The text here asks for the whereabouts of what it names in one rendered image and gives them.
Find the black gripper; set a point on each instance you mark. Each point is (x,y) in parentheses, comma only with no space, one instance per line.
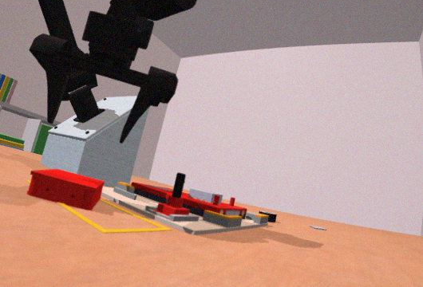
(56,57)

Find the small black and white toy tyre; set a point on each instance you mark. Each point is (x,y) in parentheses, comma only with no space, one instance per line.
(272,216)

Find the red rectangular shell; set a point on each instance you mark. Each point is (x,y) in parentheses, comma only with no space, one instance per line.
(66,187)

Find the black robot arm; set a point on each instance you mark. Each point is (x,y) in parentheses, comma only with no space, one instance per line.
(109,30)

